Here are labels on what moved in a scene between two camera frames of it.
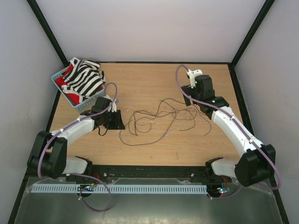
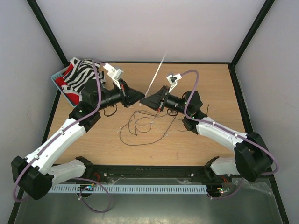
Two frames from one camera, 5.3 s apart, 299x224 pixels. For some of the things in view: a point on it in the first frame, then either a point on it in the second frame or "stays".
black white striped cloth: (84, 77) stays
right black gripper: (188, 90) → (154, 101)
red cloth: (73, 98) stays
